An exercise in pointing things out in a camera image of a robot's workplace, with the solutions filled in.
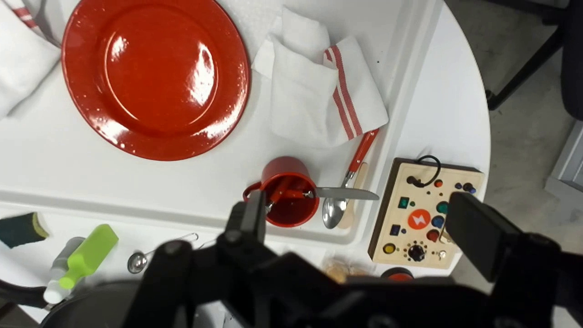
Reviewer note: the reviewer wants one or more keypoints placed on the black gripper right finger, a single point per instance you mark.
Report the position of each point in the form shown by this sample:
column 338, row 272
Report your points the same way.
column 480, row 238

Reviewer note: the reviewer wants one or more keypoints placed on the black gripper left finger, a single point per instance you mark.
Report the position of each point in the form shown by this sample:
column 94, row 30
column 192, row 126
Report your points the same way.
column 254, row 212

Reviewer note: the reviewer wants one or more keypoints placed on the red enamel cup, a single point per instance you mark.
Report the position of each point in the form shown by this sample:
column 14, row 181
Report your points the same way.
column 293, row 174

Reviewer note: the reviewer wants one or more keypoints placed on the white towel with red stripes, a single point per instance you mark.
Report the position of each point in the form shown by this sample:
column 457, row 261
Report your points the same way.
column 304, row 103
column 21, row 66

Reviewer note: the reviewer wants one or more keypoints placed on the red round plate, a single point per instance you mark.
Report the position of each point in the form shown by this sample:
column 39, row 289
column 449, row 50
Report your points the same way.
column 158, row 79

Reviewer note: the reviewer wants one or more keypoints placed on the wooden toy button board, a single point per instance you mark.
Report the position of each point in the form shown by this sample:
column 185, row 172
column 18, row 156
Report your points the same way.
column 413, row 219

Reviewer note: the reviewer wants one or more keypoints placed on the red bowl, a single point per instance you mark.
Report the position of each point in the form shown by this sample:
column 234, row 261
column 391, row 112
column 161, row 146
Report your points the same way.
column 398, row 276

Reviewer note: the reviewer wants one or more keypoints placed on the white plastic tray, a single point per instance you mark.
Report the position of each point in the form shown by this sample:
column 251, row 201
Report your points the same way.
column 152, row 188

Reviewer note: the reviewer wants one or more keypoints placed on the tan bread roll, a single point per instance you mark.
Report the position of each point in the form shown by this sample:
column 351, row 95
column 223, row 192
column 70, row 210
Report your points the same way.
column 344, row 270

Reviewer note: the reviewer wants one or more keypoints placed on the metal measuring spoon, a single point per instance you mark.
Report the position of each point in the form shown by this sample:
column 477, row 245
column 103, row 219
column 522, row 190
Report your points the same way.
column 138, row 263

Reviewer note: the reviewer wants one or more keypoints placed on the bottle with green cap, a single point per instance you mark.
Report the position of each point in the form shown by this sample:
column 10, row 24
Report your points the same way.
column 92, row 252

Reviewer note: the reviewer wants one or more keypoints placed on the black office chair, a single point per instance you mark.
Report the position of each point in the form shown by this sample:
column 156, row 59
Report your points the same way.
column 575, row 61

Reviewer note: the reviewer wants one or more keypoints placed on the dark green yellow sponge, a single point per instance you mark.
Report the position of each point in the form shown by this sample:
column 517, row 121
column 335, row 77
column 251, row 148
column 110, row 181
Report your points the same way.
column 21, row 230

